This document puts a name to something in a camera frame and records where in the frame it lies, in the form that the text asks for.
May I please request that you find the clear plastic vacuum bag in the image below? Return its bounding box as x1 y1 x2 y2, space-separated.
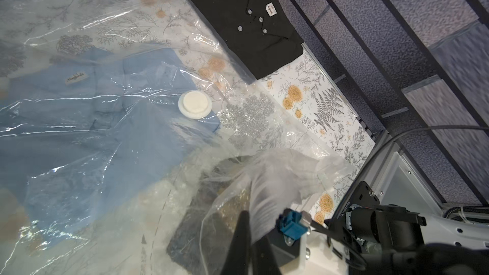
1 0 357 274

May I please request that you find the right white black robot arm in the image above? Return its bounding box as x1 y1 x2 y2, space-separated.
273 182 488 274

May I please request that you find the black tray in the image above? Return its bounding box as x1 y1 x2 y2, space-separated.
189 0 304 80

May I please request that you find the white round bag valve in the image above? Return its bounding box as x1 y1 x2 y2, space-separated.
178 90 212 120

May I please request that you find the yellow black plaid shirt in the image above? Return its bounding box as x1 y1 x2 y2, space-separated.
166 155 251 274

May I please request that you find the aluminium front rail frame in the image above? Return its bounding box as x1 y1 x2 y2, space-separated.
332 125 488 218

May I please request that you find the light blue shirt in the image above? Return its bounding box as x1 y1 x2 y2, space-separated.
1 48 220 246

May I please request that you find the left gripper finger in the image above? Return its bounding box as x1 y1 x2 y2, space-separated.
220 211 251 275

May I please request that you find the floral patterned table cloth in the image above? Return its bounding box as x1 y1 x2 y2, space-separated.
1 0 373 221

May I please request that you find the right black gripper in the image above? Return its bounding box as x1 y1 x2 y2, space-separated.
252 208 306 274

